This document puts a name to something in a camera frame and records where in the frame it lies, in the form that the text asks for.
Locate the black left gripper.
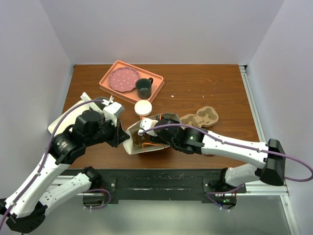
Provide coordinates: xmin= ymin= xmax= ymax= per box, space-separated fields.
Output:
xmin=86 ymin=115 xmax=131 ymax=147

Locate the cream paper gift bag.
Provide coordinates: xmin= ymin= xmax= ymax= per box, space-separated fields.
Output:
xmin=123 ymin=113 xmax=180 ymax=155

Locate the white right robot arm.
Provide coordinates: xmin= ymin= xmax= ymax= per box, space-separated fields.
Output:
xmin=138 ymin=117 xmax=286 ymax=192

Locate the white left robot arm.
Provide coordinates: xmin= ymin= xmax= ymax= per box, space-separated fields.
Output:
xmin=0 ymin=99 xmax=130 ymax=234

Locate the grey cylindrical utensil holder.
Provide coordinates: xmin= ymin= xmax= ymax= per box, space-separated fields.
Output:
xmin=94 ymin=96 xmax=110 ymax=104

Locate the dark green mug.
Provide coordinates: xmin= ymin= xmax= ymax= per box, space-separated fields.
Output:
xmin=135 ymin=77 xmax=153 ymax=99

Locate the salmon pink serving tray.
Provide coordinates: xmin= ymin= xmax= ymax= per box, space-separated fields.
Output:
xmin=99 ymin=61 xmax=164 ymax=104

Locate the pink polka dot plate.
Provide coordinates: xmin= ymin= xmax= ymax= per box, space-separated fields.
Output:
xmin=109 ymin=67 xmax=140 ymax=93

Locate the beige pulp cup carrier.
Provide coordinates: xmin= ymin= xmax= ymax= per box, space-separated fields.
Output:
xmin=180 ymin=106 xmax=219 ymax=128

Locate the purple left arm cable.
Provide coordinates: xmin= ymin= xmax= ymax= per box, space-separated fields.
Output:
xmin=0 ymin=99 xmax=112 ymax=230

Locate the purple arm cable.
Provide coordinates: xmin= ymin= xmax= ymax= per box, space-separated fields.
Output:
xmin=0 ymin=99 xmax=112 ymax=230
xmin=140 ymin=123 xmax=313 ymax=213

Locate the black mounting base plate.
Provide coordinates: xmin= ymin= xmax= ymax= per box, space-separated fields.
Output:
xmin=72 ymin=168 xmax=247 ymax=205

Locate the aluminium frame rail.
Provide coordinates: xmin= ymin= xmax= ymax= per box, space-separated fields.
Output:
xmin=215 ymin=66 xmax=301 ymax=235

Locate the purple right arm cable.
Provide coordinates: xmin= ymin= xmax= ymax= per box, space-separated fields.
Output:
xmin=140 ymin=123 xmax=313 ymax=213

